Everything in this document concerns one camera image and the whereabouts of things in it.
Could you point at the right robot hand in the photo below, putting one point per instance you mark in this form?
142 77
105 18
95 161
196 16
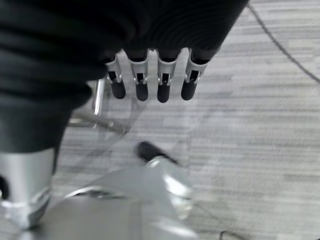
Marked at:
75 37

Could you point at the chrome metal table leg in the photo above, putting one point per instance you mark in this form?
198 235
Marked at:
100 112

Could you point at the dark robot foot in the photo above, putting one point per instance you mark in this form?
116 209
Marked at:
152 152

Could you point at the silver robot leg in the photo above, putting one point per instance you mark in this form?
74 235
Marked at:
140 200

